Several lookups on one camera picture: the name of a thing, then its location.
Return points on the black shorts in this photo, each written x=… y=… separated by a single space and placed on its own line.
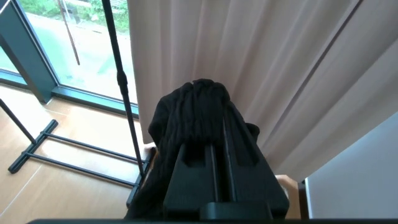
x=196 y=112

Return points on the window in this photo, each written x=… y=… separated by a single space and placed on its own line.
x=34 y=62

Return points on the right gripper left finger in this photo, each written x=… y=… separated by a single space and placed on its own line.
x=189 y=183

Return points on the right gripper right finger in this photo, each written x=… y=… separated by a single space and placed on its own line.
x=258 y=186

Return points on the beige curtain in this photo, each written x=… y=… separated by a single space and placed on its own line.
x=248 y=56

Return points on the black clothes rack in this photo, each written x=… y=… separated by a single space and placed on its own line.
x=122 y=81

